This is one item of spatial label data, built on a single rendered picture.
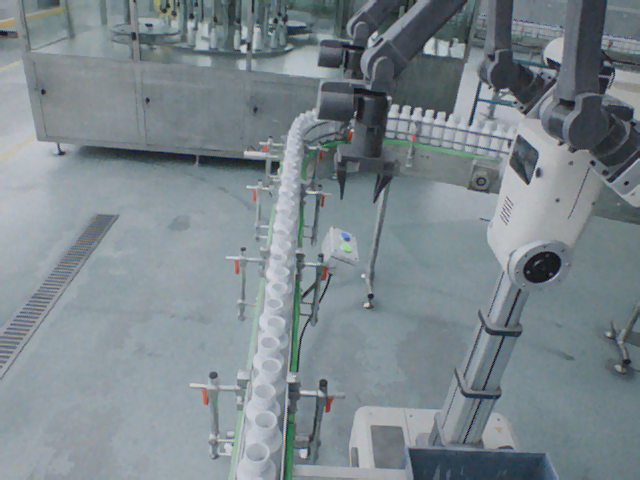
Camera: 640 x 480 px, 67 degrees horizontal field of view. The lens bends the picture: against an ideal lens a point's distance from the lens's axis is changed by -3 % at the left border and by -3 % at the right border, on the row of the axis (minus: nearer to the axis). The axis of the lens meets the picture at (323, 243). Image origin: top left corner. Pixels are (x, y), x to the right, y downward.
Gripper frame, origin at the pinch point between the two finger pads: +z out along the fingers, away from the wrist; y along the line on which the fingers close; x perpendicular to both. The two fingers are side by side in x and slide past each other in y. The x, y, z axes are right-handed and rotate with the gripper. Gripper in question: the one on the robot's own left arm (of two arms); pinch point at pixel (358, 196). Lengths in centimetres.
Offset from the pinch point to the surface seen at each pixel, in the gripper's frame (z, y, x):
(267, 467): 26, -12, -41
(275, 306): 25.9, -13.9, -3.2
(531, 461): 47, 44, -21
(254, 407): 27.0, -15.3, -29.7
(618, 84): 19, 251, 331
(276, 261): 24.0, -14.9, 11.4
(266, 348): 24.0, -14.5, -18.3
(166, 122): 99, -128, 330
